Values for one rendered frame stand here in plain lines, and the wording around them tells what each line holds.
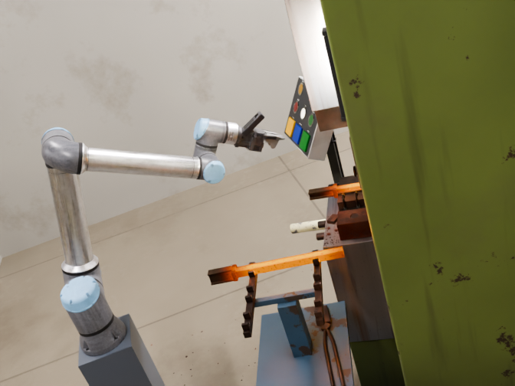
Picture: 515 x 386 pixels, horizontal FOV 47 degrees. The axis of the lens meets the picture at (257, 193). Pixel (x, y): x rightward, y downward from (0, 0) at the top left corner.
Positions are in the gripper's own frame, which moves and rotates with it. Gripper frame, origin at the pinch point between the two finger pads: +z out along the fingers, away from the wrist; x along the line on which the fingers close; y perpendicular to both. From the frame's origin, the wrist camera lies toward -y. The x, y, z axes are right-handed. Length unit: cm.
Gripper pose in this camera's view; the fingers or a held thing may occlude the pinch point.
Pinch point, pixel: (282, 136)
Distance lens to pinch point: 250.4
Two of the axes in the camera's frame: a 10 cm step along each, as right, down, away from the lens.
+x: 2.6, 4.0, -8.8
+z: 9.4, 1.1, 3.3
